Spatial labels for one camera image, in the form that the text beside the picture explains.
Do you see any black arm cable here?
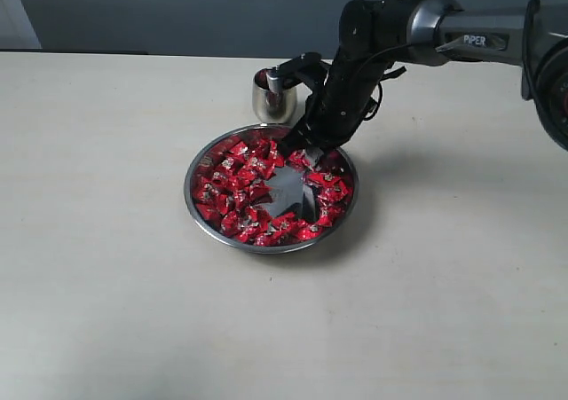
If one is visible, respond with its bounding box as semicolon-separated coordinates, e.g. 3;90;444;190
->
350;0;540;122

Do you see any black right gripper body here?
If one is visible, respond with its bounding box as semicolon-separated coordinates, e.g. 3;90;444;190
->
291;48;391;151

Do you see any red wrapped candy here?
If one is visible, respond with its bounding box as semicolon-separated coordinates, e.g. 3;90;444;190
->
306;172;343;188
315;206;344;227
216;157;243;176
228;141;249;159
271;212;297;233
194;203;221;224

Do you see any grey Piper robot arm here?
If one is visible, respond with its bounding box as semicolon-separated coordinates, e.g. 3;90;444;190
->
267;0;567;155

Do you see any round steel plate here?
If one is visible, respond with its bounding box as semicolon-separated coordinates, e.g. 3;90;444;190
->
184;124;359;254

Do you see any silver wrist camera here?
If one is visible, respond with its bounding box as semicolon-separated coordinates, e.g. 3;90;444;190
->
265;52;330;94

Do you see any small steel cup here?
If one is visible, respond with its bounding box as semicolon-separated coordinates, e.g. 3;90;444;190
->
251;68;297;124

